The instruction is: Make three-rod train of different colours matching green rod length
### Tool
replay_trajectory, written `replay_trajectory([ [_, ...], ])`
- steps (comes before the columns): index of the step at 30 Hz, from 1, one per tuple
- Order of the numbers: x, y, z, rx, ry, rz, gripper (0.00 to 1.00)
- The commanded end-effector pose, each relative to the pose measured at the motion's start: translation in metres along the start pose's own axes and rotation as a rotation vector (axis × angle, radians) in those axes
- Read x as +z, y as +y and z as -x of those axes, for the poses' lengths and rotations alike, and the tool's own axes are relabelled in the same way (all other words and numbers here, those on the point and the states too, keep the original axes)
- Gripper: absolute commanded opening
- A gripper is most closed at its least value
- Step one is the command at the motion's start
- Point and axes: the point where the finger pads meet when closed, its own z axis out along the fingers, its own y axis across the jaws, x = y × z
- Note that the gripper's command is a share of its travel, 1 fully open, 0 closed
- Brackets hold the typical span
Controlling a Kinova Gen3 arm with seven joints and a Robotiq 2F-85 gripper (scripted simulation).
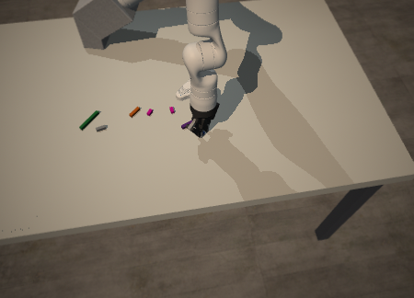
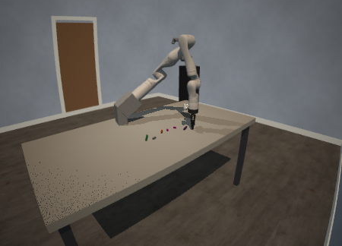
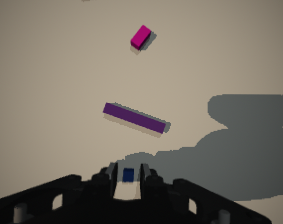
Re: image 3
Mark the magenta rod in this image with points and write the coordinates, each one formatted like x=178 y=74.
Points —
x=140 y=37

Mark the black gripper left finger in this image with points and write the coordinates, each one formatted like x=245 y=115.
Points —
x=21 y=206

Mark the small dark blue block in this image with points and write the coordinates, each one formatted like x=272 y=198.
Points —
x=128 y=175

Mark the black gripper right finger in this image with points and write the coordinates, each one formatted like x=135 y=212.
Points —
x=211 y=207

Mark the purple rod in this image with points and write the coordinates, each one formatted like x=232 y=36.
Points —
x=134 y=118

